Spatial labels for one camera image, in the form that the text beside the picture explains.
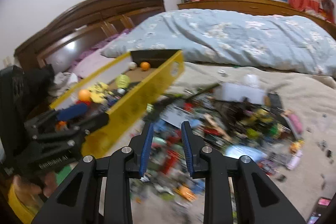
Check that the beige bed blanket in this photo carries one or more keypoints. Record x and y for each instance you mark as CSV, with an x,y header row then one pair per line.
x,y
312,98

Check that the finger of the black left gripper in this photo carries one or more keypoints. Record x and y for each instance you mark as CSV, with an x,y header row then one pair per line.
x,y
84,127
50,118

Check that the orange ping pong ball far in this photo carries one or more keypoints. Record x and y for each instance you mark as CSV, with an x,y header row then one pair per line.
x,y
145,66

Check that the brown wooden headboard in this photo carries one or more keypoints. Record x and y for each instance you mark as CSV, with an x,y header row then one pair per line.
x,y
80,27

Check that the large orange ball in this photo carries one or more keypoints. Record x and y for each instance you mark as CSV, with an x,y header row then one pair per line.
x,y
84,95

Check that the tan wooden block strip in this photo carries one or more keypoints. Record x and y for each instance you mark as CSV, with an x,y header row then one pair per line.
x,y
215,125

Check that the white rolled cloth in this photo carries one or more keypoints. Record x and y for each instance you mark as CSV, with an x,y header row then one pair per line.
x,y
66,79

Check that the yellow cardboard storage box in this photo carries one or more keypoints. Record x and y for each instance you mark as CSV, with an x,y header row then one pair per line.
x,y
166,67

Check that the light blue plastic piece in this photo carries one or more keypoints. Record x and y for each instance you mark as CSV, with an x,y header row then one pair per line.
x,y
236,151

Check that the grey lego plate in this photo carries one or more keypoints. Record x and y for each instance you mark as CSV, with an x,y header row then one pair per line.
x,y
175,116

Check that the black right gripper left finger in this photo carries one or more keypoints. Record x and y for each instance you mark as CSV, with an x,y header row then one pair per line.
x,y
97,190

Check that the blue floral duvet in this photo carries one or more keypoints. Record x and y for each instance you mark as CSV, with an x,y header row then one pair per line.
x,y
284,43

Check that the yellow plastic shuttlecock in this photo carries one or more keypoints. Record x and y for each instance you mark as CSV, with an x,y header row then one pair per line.
x,y
122,83

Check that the white foam block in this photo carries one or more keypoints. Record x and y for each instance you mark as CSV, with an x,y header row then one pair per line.
x,y
230,92

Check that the white ping pong ball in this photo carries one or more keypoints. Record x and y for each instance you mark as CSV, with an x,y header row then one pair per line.
x,y
132,66

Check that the person's left hand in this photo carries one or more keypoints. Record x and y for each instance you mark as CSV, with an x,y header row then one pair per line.
x,y
27,192

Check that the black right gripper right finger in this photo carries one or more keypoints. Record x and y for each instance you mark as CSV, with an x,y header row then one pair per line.
x,y
235,189

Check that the pink pillow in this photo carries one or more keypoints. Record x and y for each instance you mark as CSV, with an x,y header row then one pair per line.
x,y
90,64

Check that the smartphone on bed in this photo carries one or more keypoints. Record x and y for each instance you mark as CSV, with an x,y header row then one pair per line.
x,y
318,209

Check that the yellow plush toy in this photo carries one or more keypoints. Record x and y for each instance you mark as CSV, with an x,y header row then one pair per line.
x,y
99,92

